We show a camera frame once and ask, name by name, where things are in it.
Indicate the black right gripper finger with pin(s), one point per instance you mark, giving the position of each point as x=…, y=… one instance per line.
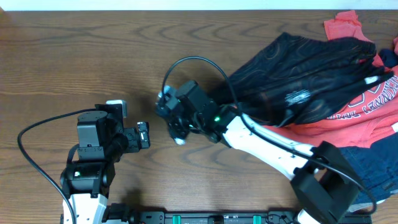
x=178, y=133
x=166, y=101

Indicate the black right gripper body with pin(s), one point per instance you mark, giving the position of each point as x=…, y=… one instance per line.
x=193, y=122

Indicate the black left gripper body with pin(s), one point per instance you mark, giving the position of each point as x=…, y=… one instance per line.
x=133, y=145

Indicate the black orange-patterned jersey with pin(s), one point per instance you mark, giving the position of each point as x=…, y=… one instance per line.
x=296, y=80

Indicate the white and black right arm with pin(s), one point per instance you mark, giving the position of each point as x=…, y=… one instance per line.
x=321, y=178

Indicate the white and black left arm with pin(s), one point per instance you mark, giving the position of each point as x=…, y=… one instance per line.
x=90, y=170

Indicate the red printed t-shirt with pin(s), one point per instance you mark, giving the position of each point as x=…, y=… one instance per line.
x=368, y=118

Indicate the blue denim jeans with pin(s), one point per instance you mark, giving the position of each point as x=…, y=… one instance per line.
x=376, y=166

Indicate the dark navy garment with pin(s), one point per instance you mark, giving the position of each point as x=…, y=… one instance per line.
x=388, y=57

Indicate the black mounting rail base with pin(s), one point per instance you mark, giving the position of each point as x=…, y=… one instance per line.
x=217, y=217

